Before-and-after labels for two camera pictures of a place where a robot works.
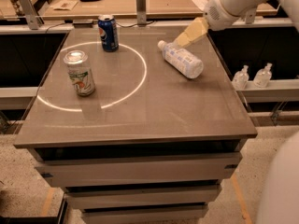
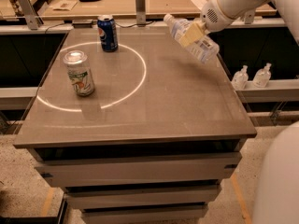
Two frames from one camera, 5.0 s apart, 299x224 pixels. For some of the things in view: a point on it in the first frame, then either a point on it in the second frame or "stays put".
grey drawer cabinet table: x=141 y=125 stays put
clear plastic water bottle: x=181 y=60 to x=205 y=49
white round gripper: x=217 y=16 stays put
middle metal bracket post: x=141 y=6 stays put
